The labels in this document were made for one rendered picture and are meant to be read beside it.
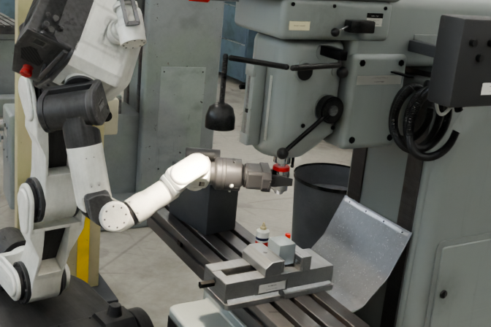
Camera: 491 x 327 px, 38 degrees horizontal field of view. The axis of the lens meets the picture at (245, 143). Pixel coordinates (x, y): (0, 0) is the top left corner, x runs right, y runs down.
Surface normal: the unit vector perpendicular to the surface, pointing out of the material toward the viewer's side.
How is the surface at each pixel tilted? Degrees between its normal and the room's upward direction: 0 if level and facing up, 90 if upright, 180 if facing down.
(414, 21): 90
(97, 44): 58
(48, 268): 27
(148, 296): 0
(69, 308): 0
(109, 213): 77
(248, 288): 90
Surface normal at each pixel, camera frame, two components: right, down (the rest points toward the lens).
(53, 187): 0.61, 0.13
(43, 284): 0.57, 0.49
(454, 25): -0.87, 0.06
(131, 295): 0.09, -0.96
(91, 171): 0.43, 0.06
